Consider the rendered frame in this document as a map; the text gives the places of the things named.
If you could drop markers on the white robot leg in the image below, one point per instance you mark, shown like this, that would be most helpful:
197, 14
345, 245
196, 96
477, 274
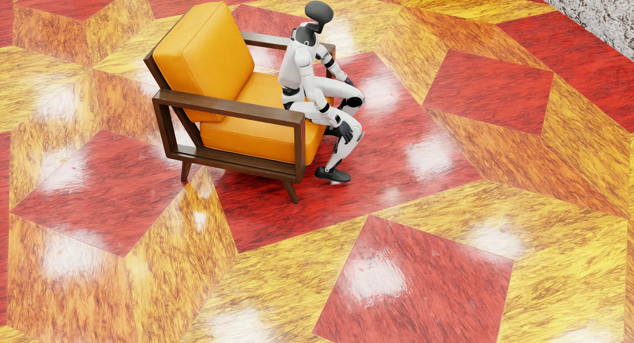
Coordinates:
341, 152
341, 90

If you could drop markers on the black robot head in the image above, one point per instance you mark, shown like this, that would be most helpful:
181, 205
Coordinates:
318, 12

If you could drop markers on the orange leather back cushion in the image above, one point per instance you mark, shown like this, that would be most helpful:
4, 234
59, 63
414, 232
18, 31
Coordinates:
203, 55

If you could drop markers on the white right robot leg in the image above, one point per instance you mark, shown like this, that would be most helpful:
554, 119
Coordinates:
341, 152

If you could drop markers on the white left robot leg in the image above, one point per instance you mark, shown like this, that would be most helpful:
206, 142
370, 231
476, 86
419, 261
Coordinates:
341, 90

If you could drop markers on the orange leather seat cushion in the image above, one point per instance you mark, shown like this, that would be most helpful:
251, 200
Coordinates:
257, 135

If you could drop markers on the grey textured rug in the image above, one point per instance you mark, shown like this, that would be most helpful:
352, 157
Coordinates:
589, 8

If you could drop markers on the dark wooden armchair frame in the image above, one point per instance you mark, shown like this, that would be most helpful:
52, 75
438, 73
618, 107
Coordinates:
223, 108

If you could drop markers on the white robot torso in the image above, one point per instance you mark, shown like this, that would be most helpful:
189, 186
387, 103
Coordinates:
288, 78

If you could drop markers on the black right robot foot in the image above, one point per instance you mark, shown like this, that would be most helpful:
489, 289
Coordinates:
332, 174

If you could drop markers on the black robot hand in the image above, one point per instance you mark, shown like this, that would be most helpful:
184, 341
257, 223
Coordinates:
345, 131
349, 81

